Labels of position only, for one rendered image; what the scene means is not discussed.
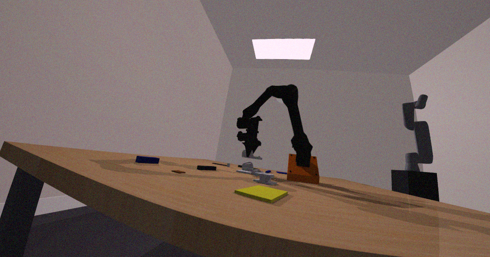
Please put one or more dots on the yellow flat rectangular plate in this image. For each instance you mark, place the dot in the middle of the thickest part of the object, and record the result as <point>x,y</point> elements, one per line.
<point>262,193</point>

